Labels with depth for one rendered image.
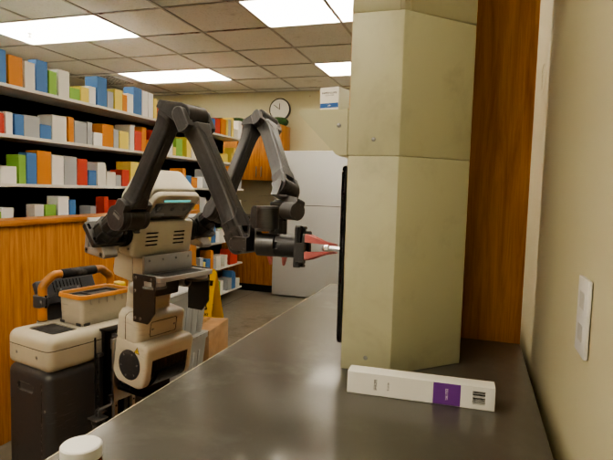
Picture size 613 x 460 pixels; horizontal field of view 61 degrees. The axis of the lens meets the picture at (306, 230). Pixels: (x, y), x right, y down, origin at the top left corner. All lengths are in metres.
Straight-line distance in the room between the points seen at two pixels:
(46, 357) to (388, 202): 1.32
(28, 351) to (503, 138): 1.67
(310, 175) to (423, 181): 5.15
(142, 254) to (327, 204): 4.57
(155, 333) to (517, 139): 1.31
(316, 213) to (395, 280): 5.15
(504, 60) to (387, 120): 0.48
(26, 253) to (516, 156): 2.45
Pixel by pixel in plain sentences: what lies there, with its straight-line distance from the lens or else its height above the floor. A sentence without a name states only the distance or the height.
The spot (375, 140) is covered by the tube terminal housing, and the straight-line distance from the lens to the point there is 1.13.
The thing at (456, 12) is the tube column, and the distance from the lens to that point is 1.27.
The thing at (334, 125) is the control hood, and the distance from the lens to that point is 1.15.
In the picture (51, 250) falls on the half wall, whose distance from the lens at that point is 3.21.
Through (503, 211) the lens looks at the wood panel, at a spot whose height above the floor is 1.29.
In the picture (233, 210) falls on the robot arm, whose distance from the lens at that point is 1.34.
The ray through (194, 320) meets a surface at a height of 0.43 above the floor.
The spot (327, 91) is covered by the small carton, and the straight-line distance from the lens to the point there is 1.24.
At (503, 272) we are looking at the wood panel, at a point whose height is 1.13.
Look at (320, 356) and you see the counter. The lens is 1.28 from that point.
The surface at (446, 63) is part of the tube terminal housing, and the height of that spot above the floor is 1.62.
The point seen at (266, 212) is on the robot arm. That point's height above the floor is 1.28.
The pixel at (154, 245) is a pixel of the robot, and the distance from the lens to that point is 1.84.
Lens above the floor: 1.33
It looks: 4 degrees down
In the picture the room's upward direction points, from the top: 2 degrees clockwise
